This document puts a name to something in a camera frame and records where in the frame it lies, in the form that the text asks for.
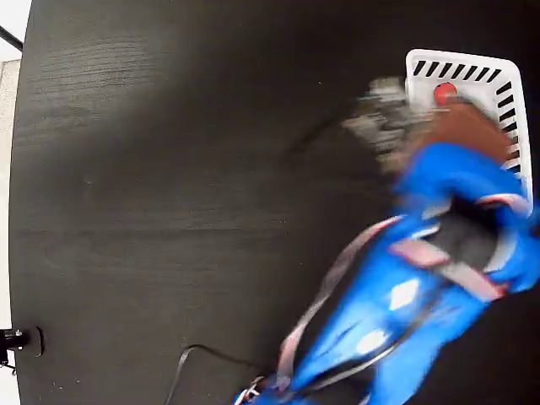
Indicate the black metal bar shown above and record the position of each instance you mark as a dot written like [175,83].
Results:
[10,39]

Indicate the black table clamp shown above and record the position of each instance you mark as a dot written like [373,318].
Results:
[23,339]

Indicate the gold shell red turtle toy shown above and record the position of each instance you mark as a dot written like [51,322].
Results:
[445,93]

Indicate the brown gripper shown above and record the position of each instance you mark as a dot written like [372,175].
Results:
[453,162]

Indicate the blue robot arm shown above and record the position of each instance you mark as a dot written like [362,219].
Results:
[379,304]

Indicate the white plastic basket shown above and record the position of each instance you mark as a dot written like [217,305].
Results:
[476,90]

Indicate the bare camera circuit board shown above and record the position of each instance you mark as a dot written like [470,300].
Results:
[384,122]

